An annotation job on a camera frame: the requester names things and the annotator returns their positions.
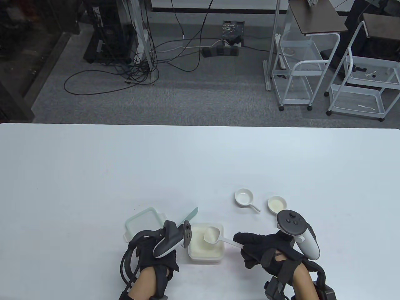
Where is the white coffee spoon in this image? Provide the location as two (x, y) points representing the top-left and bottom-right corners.
(204, 227), (245, 249)

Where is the grey white VR controller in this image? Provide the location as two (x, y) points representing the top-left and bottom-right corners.
(152, 220), (192, 258)
(276, 209), (321, 261)

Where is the clear container lid green rim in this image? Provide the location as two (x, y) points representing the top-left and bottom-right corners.
(124, 207), (168, 243)

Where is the black foot pedal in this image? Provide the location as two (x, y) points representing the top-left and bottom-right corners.
(202, 45), (241, 58)

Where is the bundle of black cables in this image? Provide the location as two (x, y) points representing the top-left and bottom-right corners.
(64, 0), (216, 96)

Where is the black equipment rack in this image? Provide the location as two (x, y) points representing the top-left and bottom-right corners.
(83, 0), (138, 65)

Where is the white floor cable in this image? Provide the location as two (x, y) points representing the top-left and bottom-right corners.
(155, 39), (226, 53)

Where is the person's right forearm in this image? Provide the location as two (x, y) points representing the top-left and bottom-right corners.
(291, 265), (320, 300)

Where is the black glove sensor box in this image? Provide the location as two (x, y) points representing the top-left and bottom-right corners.
(264, 277), (286, 300)

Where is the person's right hand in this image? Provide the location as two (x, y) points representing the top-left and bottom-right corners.
(233, 231), (317, 276)

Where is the white desk with black edge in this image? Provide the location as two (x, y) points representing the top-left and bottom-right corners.
(151, 0), (288, 15)

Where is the mint green dessert spatula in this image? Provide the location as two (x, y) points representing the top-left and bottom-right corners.
(177, 207), (199, 226)

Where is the clear plastic sugar container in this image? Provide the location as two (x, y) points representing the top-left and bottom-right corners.
(187, 222), (225, 264)

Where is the black floor outlet box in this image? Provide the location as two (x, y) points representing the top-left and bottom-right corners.
(222, 21), (245, 45)

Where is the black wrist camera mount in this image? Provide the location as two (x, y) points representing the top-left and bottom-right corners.
(312, 280), (337, 300)

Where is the white round measuring scoop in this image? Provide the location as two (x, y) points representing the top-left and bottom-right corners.
(268, 196), (288, 215)
(235, 188), (262, 212)

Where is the person's left forearm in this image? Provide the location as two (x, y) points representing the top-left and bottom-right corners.
(128, 267), (174, 300)

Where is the black glove cable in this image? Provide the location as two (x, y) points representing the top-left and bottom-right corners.
(119, 230), (157, 300)

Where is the person's left hand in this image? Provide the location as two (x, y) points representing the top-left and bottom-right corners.
(137, 234), (181, 276)

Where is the white cart with brown top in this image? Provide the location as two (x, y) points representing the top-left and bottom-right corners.
(325, 13), (400, 122)
(271, 0), (349, 112)

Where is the silver aluminium frame post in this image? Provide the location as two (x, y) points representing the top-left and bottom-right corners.
(123, 0), (160, 84)
(263, 0), (282, 91)

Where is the white sugar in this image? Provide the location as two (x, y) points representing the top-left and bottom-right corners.
(190, 224), (223, 255)

